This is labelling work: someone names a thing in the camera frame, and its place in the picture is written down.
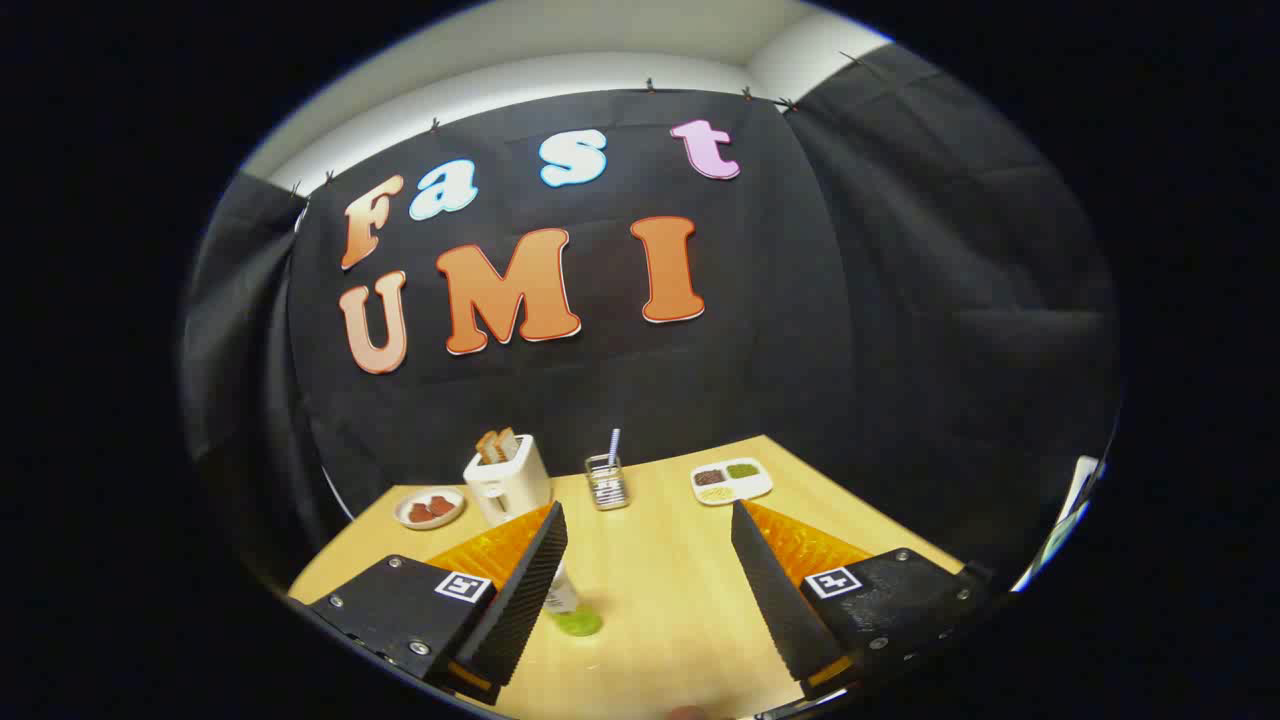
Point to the white divided dish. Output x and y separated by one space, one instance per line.
732 482

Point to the brown meat piece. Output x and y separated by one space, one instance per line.
421 513
442 506

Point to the clear juice bottle green base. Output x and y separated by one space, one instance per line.
576 622

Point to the wooden table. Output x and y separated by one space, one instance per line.
660 580

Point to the toast slice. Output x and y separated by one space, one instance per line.
508 442
487 448

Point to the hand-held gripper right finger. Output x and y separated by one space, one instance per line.
780 600

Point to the white round plate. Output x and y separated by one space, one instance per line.
430 524

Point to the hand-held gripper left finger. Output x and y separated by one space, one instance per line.
520 600

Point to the striped straw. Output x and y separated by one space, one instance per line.
614 445

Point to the white toaster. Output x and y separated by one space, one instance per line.
510 487

